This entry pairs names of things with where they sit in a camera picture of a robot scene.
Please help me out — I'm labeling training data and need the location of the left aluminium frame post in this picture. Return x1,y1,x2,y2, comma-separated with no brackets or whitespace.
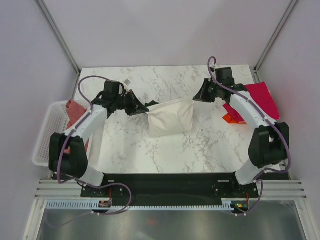
34,0,81,77

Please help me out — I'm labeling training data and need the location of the folded orange t-shirt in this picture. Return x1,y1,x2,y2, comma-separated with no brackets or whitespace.
222,113,246,124

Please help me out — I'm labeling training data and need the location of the folded magenta t-shirt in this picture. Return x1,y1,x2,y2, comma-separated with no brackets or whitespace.
223,82,280,122

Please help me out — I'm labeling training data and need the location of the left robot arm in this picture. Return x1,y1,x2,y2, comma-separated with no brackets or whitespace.
48,77,149,197

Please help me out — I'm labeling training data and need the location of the right aluminium frame post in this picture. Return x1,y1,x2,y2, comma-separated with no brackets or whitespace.
253,0,300,75

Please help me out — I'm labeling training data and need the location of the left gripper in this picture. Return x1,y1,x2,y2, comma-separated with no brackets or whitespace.
114,90,149,117

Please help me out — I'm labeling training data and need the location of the aluminium frame post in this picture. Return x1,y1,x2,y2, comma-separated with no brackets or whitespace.
34,0,81,77
253,0,300,75

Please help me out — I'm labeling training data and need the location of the purple cable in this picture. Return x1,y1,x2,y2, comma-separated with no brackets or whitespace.
207,56,293,218
56,76,133,216

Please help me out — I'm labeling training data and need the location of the white slotted cable duct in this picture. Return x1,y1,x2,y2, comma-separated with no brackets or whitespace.
45,199,234,211

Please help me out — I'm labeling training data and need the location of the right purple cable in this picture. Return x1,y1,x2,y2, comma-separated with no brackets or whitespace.
207,56,293,218

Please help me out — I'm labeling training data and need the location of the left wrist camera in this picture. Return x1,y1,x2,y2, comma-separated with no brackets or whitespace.
123,79,132,87

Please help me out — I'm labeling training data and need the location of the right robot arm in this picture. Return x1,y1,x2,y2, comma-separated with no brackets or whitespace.
193,66,292,197

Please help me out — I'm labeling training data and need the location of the white plastic basket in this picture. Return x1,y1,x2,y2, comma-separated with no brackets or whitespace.
32,100,70,168

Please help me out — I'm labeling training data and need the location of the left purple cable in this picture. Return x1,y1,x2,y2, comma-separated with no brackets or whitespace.
56,76,133,216

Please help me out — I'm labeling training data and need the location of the salmon pink t-shirt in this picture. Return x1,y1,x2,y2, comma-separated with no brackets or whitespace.
63,99,92,155

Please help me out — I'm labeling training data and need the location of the white green-sleeved Charlie Brown t-shirt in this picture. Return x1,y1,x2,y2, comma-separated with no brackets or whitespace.
146,97,195,138

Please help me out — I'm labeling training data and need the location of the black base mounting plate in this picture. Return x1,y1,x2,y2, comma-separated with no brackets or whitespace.
81,173,259,205

